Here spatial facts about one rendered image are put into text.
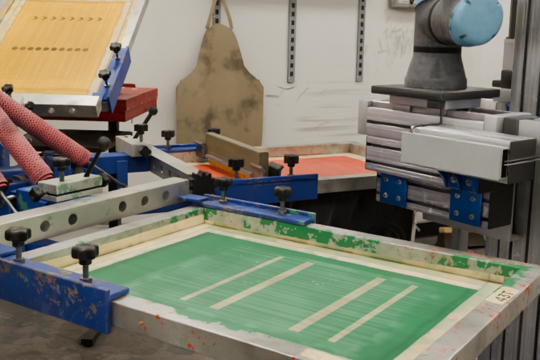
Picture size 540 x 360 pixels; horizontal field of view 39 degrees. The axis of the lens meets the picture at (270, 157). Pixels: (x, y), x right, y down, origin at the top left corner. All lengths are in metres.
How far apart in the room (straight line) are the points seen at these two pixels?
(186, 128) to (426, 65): 2.58
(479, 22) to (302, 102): 2.97
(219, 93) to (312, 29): 0.71
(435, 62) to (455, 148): 0.28
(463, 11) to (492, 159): 0.33
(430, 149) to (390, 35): 3.26
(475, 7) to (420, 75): 0.23
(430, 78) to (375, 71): 3.04
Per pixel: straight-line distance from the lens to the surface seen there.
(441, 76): 1.87
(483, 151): 1.62
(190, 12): 4.31
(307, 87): 4.64
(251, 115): 4.44
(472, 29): 1.74
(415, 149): 1.73
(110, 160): 2.12
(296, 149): 2.65
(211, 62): 4.31
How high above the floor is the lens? 1.40
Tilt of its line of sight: 10 degrees down
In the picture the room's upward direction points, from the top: 1 degrees clockwise
